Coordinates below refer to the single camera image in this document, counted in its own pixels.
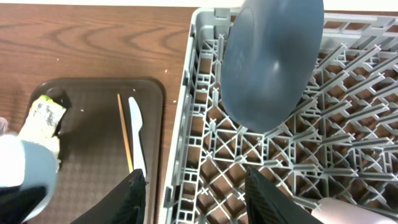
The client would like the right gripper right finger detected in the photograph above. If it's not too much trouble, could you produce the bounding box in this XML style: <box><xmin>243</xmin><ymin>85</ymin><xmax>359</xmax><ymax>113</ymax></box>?
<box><xmin>245</xmin><ymin>167</ymin><xmax>322</xmax><ymax>224</ymax></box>

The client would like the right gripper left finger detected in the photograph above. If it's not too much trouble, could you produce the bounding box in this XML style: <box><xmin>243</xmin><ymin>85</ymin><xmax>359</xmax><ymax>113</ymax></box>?
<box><xmin>72</xmin><ymin>169</ymin><xmax>146</xmax><ymax>224</ymax></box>

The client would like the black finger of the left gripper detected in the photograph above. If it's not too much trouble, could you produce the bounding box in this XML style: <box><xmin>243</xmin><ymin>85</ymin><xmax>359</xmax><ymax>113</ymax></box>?
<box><xmin>1</xmin><ymin>185</ymin><xmax>47</xmax><ymax>224</ymax></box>

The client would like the light blue bowl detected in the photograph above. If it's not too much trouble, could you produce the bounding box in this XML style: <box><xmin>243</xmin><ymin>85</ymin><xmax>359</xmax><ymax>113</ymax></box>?
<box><xmin>1</xmin><ymin>134</ymin><xmax>57</xmax><ymax>222</ymax></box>

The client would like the dark blue plate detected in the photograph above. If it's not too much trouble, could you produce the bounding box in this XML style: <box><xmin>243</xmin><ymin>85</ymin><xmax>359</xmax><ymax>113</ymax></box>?
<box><xmin>221</xmin><ymin>0</ymin><xmax>324</xmax><ymax>133</ymax></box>

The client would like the grey dishwasher rack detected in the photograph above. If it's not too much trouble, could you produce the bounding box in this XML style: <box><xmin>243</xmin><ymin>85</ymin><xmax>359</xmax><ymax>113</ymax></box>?
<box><xmin>158</xmin><ymin>8</ymin><xmax>397</xmax><ymax>223</ymax></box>

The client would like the brown serving tray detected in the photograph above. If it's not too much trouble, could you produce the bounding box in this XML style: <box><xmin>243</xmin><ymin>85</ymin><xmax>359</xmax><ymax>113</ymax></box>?
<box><xmin>30</xmin><ymin>78</ymin><xmax>164</xmax><ymax>223</ymax></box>

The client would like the light blue plastic knife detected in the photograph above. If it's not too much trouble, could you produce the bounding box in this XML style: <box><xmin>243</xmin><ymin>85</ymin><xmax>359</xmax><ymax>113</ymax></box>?
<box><xmin>128</xmin><ymin>96</ymin><xmax>147</xmax><ymax>177</ymax></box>

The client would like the wooden chopstick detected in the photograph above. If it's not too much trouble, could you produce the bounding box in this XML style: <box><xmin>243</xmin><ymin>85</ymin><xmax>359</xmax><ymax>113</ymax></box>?
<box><xmin>117</xmin><ymin>94</ymin><xmax>134</xmax><ymax>173</ymax></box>

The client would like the green snack wrapper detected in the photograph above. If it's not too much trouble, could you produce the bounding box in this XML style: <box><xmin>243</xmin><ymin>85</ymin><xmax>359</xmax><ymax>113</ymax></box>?
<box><xmin>19</xmin><ymin>95</ymin><xmax>67</xmax><ymax>140</ymax></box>

